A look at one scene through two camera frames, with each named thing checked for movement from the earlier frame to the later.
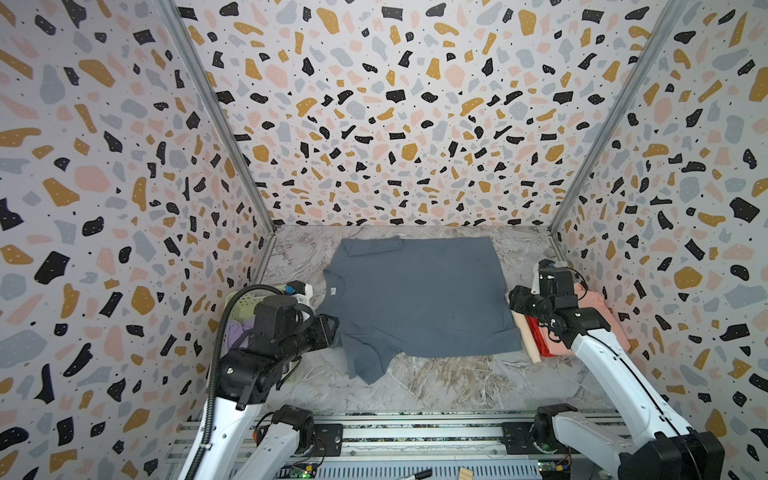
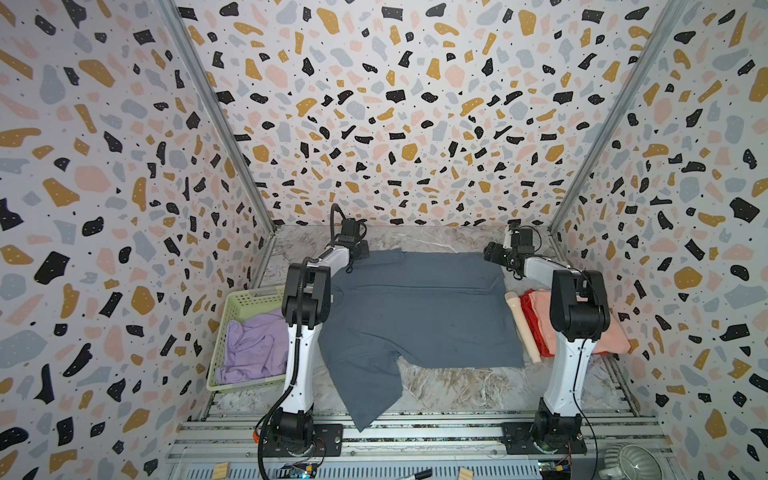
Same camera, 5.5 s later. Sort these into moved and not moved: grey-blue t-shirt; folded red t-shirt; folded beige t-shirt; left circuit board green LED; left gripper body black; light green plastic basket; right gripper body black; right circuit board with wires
Moved: left gripper body black; right gripper body black; grey-blue t-shirt
Not moved: folded beige t-shirt; left circuit board green LED; right circuit board with wires; light green plastic basket; folded red t-shirt
